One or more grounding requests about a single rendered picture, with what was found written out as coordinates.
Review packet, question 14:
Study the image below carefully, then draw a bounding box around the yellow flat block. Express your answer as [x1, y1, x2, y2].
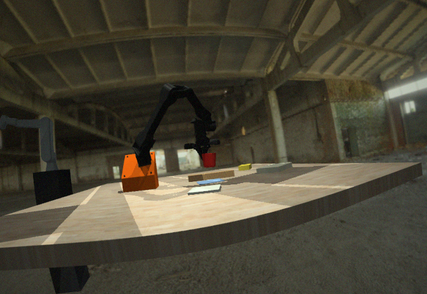
[238, 164, 252, 171]

